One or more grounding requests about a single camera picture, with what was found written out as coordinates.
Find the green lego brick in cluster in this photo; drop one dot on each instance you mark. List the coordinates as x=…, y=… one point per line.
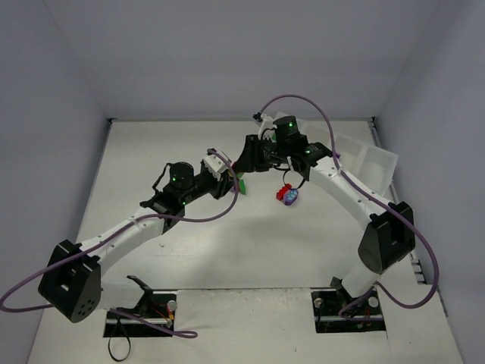
x=242, y=187

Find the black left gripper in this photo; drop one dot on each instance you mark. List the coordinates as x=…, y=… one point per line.
x=221, y=187

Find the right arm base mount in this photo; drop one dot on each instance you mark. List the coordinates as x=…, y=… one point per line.
x=335, y=312

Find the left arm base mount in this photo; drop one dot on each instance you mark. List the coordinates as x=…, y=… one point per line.
x=154, y=311

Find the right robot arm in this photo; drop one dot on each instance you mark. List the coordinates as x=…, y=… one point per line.
x=387, y=236

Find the red lego brick by paw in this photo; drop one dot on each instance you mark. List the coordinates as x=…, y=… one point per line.
x=282, y=191

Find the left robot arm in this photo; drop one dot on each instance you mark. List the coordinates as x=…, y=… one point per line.
x=72, y=281

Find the clear plastic divided tray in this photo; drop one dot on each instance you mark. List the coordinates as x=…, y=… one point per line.
x=370, y=164

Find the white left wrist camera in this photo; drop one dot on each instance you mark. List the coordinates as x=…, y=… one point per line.
x=216, y=163

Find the purple paw print lego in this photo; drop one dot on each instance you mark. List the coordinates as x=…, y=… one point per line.
x=290, y=196

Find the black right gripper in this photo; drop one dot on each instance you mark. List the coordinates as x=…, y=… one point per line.
x=254, y=152

